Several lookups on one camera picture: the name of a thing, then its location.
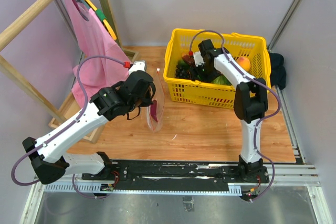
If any green lime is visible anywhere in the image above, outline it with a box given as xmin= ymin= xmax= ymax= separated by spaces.
xmin=176 ymin=60 xmax=189 ymax=69

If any orange yellow peach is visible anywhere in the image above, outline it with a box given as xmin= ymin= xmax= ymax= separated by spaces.
xmin=236 ymin=56 xmax=251 ymax=72

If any purple sweet potato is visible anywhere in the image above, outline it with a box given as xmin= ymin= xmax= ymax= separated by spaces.
xmin=150 ymin=99 xmax=158 ymax=122

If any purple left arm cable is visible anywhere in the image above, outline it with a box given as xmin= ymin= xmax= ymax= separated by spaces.
xmin=10 ymin=55 xmax=129 ymax=186

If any aluminium frame post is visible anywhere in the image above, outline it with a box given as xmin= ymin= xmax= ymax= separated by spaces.
xmin=54 ymin=0 xmax=78 ymax=44
xmin=267 ymin=0 xmax=302 ymax=52

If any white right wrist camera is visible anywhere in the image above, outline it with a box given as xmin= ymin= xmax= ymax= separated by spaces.
xmin=188 ymin=51 xmax=205 ymax=67

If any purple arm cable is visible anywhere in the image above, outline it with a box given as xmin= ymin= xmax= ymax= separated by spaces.
xmin=10 ymin=55 xmax=129 ymax=186
xmin=188 ymin=29 xmax=282 ymax=204

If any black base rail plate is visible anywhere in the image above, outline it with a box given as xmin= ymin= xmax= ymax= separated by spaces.
xmin=81 ymin=159 xmax=270 ymax=193

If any clear zip bag orange zipper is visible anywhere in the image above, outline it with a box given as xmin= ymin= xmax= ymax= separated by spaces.
xmin=146 ymin=68 xmax=165 ymax=132

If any yellow plastic shopping basket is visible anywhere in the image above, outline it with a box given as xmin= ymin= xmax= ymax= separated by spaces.
xmin=163 ymin=28 xmax=271 ymax=110

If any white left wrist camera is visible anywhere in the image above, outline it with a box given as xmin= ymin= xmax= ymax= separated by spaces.
xmin=123 ymin=60 xmax=147 ymax=75

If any yellow green clothes hanger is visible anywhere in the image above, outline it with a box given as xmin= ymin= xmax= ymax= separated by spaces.
xmin=85 ymin=0 xmax=117 ymax=41

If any brown glazed hot dog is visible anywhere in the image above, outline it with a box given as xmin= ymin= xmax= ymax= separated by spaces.
xmin=182 ymin=55 xmax=195 ymax=66

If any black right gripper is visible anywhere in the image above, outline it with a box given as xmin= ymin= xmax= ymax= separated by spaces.
xmin=189 ymin=61 xmax=218 ymax=89

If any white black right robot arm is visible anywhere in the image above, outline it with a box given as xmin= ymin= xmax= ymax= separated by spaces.
xmin=188 ymin=39 xmax=269 ymax=183

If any dark purple grape bunch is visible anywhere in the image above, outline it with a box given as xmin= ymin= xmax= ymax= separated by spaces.
xmin=175 ymin=66 xmax=191 ymax=80

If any green cabbage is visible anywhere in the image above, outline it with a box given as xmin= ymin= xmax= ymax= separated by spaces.
xmin=211 ymin=75 xmax=232 ymax=86

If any aluminium frame post right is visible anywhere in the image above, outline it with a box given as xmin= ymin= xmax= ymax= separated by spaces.
xmin=267 ymin=0 xmax=302 ymax=52

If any black cloth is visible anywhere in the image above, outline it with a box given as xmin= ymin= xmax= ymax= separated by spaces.
xmin=269 ymin=52 xmax=287 ymax=90

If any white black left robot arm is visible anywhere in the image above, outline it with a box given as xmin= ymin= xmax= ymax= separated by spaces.
xmin=23 ymin=70 xmax=155 ymax=185

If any pink shirt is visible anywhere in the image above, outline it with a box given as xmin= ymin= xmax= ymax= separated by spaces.
xmin=64 ymin=0 xmax=129 ymax=99

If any aluminium frame post left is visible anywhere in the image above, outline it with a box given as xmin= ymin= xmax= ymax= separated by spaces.
xmin=54 ymin=0 xmax=78 ymax=44

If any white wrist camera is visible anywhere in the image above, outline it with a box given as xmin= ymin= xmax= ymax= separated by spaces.
xmin=123 ymin=60 xmax=147 ymax=75
xmin=188 ymin=51 xmax=205 ymax=67

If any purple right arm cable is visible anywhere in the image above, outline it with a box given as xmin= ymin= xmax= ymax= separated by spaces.
xmin=188 ymin=29 xmax=282 ymax=204

